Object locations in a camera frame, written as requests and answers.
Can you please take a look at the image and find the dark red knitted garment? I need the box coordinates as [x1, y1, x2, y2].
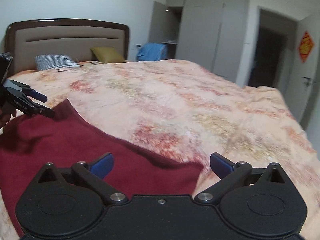
[1, 100, 203, 235]

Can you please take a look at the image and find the blue clothes pile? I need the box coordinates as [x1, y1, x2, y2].
[136, 43, 167, 61]

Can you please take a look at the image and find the person's left hand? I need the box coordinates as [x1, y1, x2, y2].
[0, 108, 17, 128]

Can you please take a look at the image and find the checkered blue white pillow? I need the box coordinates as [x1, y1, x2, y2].
[34, 54, 79, 70]

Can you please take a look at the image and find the brown padded headboard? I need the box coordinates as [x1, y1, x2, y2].
[4, 18, 130, 76]

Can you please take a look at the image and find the peach floral bed quilt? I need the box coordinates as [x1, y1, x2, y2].
[12, 60, 319, 239]

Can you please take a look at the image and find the white room door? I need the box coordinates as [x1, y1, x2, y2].
[284, 14, 319, 122]

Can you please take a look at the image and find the open grey wardrobe door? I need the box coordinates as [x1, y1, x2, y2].
[148, 2, 179, 59]

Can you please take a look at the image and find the red diamond door decoration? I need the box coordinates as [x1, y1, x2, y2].
[298, 31, 315, 63]

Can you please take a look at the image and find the grey built-in wardrobe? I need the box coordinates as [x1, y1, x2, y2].
[164, 0, 249, 82]

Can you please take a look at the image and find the white charger cable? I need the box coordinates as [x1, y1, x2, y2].
[56, 64, 81, 72]

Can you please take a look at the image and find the black door handle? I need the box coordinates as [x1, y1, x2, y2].
[303, 76, 312, 87]

